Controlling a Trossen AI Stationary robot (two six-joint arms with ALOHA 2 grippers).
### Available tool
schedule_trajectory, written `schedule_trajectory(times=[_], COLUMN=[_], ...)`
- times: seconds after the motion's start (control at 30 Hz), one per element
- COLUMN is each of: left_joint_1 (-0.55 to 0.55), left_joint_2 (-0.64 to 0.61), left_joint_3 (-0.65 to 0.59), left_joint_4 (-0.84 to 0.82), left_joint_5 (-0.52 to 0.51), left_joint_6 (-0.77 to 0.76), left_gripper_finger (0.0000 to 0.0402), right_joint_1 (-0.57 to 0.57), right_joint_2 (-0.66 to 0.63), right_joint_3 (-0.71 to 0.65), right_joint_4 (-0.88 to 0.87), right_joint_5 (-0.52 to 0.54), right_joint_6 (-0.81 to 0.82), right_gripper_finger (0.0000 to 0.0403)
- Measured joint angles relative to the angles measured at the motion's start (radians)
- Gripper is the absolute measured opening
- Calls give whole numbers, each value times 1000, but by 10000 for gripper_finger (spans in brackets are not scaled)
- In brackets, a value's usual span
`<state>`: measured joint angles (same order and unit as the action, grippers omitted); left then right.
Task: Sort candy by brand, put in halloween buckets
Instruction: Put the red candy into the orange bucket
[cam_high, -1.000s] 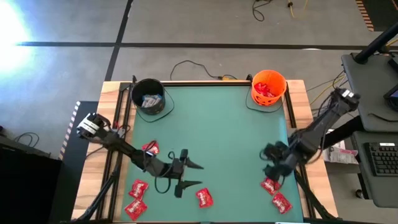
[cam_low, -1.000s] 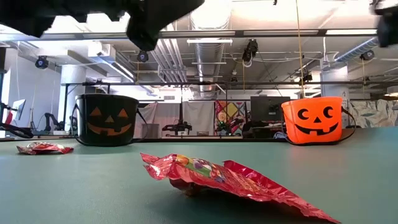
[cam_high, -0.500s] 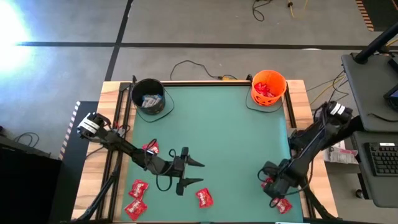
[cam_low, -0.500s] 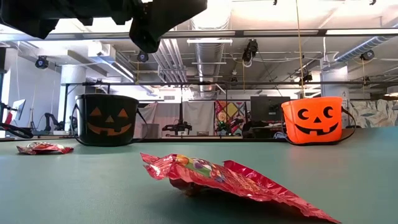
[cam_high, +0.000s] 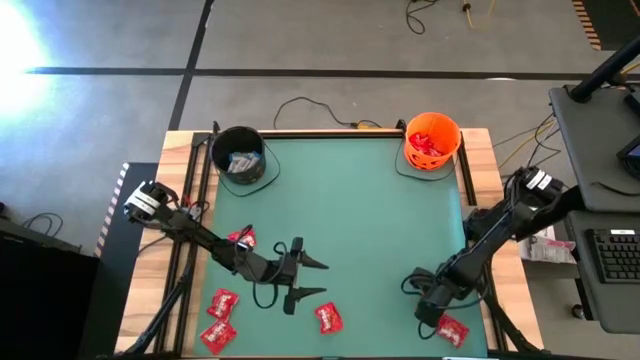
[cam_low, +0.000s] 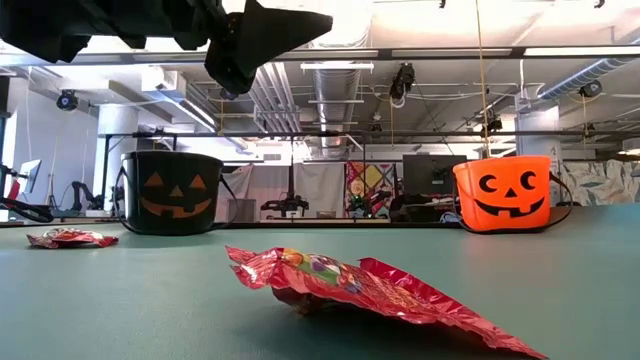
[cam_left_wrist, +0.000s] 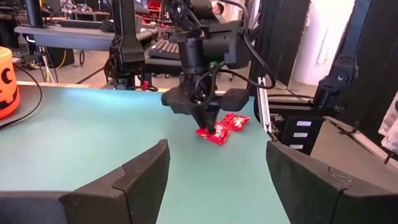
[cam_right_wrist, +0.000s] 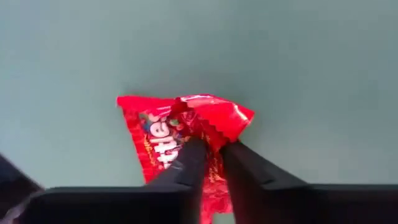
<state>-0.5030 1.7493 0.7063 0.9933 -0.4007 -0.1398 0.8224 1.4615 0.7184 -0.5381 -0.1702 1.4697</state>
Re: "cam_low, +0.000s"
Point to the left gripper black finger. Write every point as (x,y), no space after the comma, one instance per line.
(270,35)

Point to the red Skittles candy pack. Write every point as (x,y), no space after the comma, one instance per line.
(70,239)
(360,287)

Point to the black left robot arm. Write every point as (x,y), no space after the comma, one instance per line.
(45,30)

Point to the black background robot arm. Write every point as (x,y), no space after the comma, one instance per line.
(80,192)

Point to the white ceiling light fixture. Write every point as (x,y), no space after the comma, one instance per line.
(336,66)

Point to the grey overhead crossbar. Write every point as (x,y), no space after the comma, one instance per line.
(400,52)

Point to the white hanging cloth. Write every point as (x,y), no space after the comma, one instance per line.
(240,182)
(320,182)

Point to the black background robot rig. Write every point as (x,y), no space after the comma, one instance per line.
(290,205)

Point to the grey bin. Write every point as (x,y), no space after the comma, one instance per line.
(242,211)

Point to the black jack-o-lantern bucket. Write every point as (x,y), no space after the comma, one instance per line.
(135,210)

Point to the black background monitor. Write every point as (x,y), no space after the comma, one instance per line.
(425,172)

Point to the tilted white-screen monitor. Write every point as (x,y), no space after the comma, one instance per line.
(27,175)

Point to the black hanging device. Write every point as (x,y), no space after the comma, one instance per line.
(494,125)

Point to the orange jack-o-lantern bucket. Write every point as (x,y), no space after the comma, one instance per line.
(475,210)

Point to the green table mat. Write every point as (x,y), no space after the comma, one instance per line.
(150,300)

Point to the silver ventilation duct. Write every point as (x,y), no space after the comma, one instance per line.
(335,90)

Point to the black ceiling camera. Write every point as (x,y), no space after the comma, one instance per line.
(403,79)

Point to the colourful quilt wall hanging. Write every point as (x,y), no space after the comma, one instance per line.
(372,176)

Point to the black background station frame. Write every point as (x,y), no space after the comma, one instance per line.
(425,133)

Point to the silver flexible duct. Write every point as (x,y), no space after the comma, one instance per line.
(585,76)

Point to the leaf pattern wall cloth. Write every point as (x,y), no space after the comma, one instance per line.
(600,182)

